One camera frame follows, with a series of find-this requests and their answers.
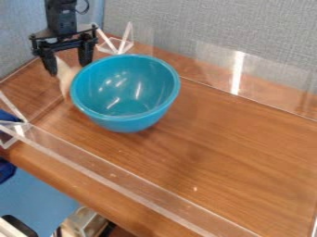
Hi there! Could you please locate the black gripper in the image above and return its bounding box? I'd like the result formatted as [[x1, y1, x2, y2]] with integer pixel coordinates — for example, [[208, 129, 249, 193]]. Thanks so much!
[[28, 23, 98, 76]]

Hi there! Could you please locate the brown cap toy mushroom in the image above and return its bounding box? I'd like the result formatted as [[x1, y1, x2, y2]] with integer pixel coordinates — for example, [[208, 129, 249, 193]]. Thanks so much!
[[56, 57, 82, 99]]

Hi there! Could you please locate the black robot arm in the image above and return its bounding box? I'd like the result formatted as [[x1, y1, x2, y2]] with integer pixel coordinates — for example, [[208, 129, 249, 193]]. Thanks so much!
[[28, 0, 98, 76]]

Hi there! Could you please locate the blue plastic bowl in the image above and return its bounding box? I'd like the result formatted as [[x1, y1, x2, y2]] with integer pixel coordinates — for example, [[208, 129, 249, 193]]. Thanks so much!
[[70, 54, 181, 133]]

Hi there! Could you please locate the clear acrylic front barrier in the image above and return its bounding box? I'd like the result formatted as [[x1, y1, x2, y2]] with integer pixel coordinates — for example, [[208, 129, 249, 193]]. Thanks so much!
[[0, 120, 260, 237]]

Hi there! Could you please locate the blue cloth object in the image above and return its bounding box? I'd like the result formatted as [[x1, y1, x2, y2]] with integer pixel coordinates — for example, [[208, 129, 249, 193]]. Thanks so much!
[[0, 109, 23, 185]]

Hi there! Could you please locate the clear acrylic back barrier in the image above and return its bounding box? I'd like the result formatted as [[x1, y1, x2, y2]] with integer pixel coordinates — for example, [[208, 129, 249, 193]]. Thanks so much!
[[105, 0, 317, 120]]

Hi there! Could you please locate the black and white object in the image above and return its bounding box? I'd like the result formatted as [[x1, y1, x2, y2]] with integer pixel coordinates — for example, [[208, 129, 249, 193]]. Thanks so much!
[[0, 216, 39, 237]]

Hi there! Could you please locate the clear acrylic corner bracket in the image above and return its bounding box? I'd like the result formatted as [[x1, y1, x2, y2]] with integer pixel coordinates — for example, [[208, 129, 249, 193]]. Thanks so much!
[[95, 21, 134, 55]]

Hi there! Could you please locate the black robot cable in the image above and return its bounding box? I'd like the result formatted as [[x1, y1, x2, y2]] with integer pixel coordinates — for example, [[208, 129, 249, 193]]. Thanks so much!
[[74, 0, 92, 15]]

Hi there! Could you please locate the grey metal frame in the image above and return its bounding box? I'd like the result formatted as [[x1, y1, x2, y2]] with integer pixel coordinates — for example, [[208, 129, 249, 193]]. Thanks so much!
[[59, 206, 109, 237]]

